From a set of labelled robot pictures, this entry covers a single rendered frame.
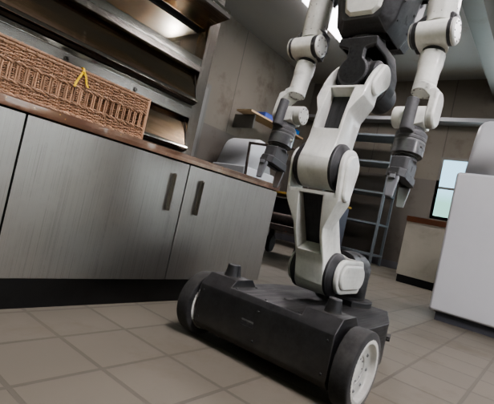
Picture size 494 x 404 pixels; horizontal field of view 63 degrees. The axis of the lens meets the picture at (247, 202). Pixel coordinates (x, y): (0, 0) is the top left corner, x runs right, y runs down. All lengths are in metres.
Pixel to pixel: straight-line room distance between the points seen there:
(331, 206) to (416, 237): 3.88
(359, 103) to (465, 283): 1.82
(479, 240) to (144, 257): 2.08
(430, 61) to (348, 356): 0.85
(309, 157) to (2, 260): 0.90
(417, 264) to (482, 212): 2.24
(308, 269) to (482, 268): 1.72
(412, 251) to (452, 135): 3.01
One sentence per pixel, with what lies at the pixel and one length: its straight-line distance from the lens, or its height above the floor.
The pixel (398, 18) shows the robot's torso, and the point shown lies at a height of 1.11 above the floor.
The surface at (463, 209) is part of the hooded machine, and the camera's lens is 2.91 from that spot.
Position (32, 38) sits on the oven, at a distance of 1.86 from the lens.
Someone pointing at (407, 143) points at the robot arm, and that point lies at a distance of 1.22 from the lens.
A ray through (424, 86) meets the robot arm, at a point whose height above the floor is 0.88.
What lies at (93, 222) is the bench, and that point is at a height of 0.28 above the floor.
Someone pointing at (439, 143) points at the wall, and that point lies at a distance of 7.56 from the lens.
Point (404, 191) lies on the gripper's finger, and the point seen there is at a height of 0.58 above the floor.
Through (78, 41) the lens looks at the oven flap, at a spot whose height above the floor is 0.95.
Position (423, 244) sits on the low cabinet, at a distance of 5.02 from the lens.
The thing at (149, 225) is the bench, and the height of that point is 0.30.
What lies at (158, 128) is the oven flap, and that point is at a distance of 2.13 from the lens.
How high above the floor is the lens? 0.42
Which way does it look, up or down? 1 degrees up
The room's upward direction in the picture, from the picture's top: 12 degrees clockwise
